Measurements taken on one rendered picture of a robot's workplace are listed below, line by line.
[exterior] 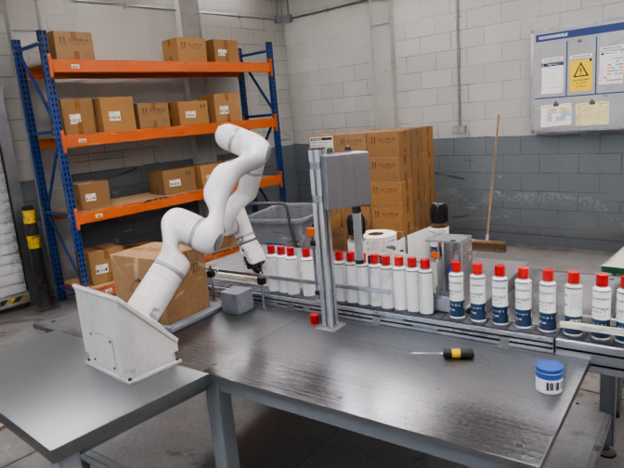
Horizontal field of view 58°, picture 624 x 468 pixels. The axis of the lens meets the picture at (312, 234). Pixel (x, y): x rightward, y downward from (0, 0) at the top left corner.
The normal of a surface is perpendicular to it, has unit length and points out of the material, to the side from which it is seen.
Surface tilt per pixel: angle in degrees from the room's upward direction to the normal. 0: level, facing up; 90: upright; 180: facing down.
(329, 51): 90
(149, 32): 90
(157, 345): 90
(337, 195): 90
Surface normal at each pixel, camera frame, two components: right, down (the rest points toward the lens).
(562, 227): -0.66, 0.21
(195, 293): 0.83, 0.05
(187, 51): 0.70, 0.10
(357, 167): 0.33, 0.17
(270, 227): -0.38, 0.28
